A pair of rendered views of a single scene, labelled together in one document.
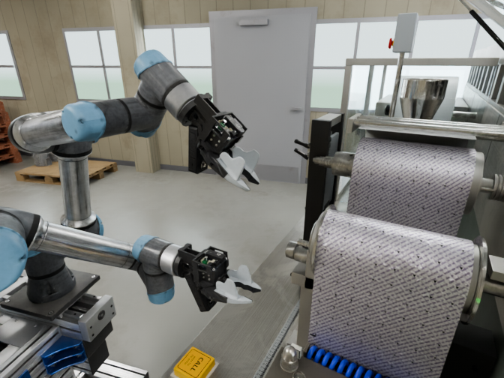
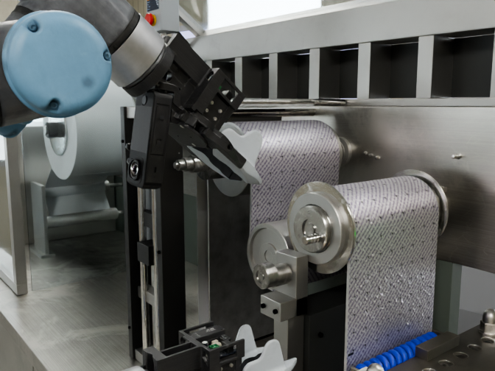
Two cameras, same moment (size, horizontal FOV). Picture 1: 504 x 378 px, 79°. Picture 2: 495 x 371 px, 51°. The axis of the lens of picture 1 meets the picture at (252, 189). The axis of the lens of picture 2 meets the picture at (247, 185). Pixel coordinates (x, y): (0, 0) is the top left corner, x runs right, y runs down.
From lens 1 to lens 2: 0.74 m
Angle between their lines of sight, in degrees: 66
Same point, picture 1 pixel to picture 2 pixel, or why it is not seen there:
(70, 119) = (69, 50)
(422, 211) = not seen: hidden behind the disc
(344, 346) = (377, 338)
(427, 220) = not seen: hidden behind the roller
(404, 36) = (171, 12)
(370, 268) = (390, 221)
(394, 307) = (406, 254)
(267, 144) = not seen: outside the picture
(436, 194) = (320, 164)
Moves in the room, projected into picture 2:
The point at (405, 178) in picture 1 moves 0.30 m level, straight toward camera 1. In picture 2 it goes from (297, 153) to (436, 168)
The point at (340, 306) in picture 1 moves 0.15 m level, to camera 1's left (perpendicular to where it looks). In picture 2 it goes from (371, 287) to (353, 324)
